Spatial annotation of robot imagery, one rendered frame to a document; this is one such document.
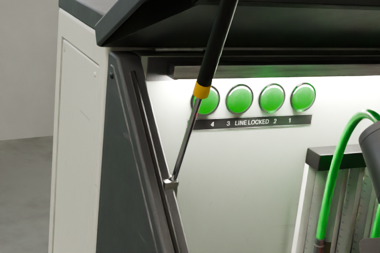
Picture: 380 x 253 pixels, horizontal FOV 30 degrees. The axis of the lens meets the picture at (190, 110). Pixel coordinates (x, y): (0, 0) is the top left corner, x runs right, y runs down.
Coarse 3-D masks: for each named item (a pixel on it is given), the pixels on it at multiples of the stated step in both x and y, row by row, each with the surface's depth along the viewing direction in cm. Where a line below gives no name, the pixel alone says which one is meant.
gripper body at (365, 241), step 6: (366, 240) 64; (372, 240) 64; (378, 240) 64; (360, 246) 64; (366, 246) 64; (372, 246) 64; (378, 246) 64; (360, 252) 64; (366, 252) 64; (372, 252) 63; (378, 252) 63
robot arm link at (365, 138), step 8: (368, 128) 59; (376, 128) 58; (360, 136) 60; (368, 136) 58; (376, 136) 58; (360, 144) 60; (368, 144) 58; (376, 144) 58; (368, 152) 58; (376, 152) 57; (368, 160) 58; (376, 160) 57; (368, 168) 59; (376, 168) 57; (376, 176) 57; (376, 184) 57; (376, 192) 57
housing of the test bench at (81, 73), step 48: (96, 0) 117; (96, 48) 109; (144, 48) 107; (240, 48) 114; (288, 48) 118; (336, 48) 122; (96, 96) 110; (96, 144) 110; (96, 192) 112; (96, 240) 114
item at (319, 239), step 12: (360, 120) 101; (372, 120) 94; (348, 132) 106; (336, 156) 110; (336, 168) 111; (324, 192) 114; (324, 204) 115; (324, 216) 115; (324, 228) 116; (324, 240) 117
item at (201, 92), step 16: (224, 0) 75; (224, 16) 76; (224, 32) 77; (208, 48) 79; (208, 64) 80; (208, 80) 82; (192, 112) 86; (192, 128) 87; (176, 160) 91; (176, 176) 93; (176, 192) 94
